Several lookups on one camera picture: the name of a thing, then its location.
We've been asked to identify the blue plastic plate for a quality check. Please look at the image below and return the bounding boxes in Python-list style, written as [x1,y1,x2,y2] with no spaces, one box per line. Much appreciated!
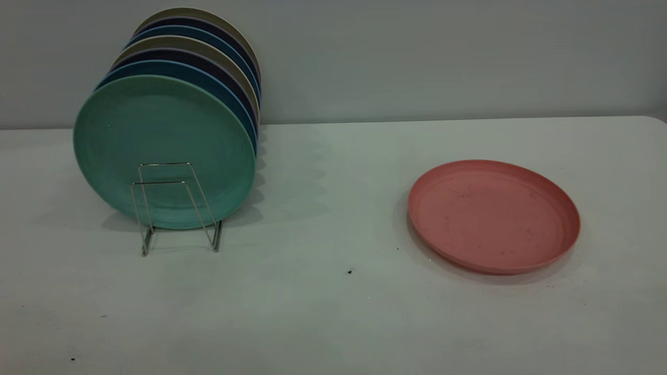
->
[127,24,261,99]
[95,59,258,156]

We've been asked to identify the dark purple plastic plate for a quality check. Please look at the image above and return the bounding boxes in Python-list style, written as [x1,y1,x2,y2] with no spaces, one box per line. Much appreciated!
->
[137,16,261,84]
[110,48,260,128]

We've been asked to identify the green plastic plate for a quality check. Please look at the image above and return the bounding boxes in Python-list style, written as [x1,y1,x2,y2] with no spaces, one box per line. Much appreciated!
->
[73,74,256,230]

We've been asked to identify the metal wire plate rack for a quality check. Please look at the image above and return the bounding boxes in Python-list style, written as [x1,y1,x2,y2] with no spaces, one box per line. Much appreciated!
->
[130,162,224,257]

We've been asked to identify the beige plastic plate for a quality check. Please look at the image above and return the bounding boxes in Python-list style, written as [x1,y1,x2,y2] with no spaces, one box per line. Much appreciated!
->
[134,7,262,79]
[112,35,261,118]

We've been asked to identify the pink plastic plate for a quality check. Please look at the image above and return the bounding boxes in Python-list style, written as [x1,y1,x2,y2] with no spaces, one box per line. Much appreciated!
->
[408,159,581,275]

